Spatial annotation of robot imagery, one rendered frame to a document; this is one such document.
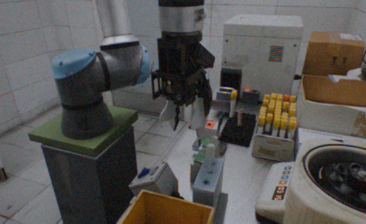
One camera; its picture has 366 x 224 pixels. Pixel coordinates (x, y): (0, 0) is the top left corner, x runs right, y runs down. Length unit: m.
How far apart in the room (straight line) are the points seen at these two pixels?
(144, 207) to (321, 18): 2.05
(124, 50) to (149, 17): 1.80
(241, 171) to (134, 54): 0.44
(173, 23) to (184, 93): 0.12
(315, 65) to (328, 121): 0.67
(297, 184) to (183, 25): 0.33
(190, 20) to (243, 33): 0.61
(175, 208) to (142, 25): 2.25
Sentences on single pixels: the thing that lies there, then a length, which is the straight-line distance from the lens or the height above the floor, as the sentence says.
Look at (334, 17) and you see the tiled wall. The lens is 2.35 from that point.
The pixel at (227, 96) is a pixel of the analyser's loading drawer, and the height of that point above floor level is 0.93.
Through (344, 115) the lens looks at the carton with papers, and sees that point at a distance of 0.79.
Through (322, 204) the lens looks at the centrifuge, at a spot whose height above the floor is 0.99.
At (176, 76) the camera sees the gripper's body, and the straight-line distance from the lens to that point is 0.44.
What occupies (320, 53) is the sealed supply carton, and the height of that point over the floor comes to 1.00.
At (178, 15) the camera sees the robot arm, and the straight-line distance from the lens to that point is 0.43.
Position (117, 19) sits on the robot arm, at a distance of 0.79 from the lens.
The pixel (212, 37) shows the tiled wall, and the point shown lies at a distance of 2.43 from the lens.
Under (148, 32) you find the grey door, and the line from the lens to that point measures 2.59.
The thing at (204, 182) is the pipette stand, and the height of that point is 0.97.
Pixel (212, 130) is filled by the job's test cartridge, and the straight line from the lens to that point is 0.72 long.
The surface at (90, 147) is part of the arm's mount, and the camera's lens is 0.77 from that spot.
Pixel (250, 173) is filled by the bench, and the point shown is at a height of 0.88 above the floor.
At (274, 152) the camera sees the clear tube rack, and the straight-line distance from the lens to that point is 0.75.
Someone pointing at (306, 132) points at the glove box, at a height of 0.94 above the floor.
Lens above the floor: 1.31
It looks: 26 degrees down
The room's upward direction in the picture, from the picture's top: straight up
